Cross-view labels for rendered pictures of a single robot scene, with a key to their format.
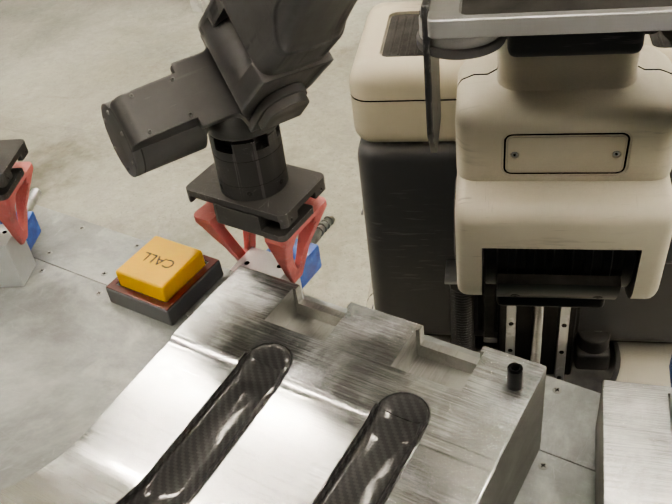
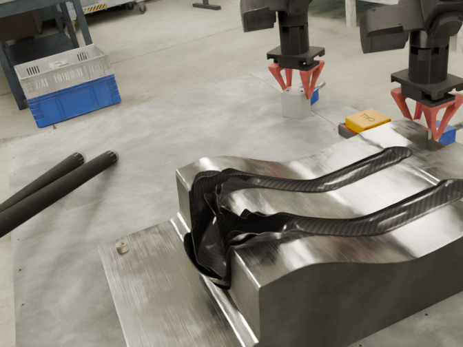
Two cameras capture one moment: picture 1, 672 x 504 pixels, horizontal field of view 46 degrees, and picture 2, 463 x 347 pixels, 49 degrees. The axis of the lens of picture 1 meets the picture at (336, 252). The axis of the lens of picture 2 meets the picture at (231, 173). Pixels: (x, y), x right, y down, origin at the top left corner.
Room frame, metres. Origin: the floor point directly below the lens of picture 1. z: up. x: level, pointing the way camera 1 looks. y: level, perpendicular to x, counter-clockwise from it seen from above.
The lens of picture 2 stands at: (-0.22, -0.10, 1.25)
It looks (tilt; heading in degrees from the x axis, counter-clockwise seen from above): 30 degrees down; 36
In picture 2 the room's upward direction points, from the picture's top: 10 degrees counter-clockwise
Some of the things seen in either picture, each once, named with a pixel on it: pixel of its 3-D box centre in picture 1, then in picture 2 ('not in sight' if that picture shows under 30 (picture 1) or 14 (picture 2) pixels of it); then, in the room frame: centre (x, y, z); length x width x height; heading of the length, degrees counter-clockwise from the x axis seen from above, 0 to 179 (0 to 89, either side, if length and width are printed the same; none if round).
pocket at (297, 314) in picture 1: (312, 328); (430, 151); (0.44, 0.03, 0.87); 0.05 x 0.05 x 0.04; 54
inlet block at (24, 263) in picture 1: (15, 227); (307, 93); (0.70, 0.33, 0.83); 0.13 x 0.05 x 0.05; 172
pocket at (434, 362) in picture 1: (440, 374); not in sight; (0.38, -0.06, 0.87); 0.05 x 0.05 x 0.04; 54
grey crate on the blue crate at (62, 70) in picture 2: not in sight; (63, 70); (2.00, 2.79, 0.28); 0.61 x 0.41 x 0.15; 147
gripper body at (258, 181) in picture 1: (250, 162); (428, 65); (0.56, 0.06, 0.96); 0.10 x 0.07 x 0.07; 54
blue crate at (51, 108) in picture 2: not in sight; (71, 93); (2.00, 2.79, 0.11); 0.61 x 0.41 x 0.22; 147
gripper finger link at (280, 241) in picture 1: (276, 234); (431, 110); (0.55, 0.05, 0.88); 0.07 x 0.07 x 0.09; 54
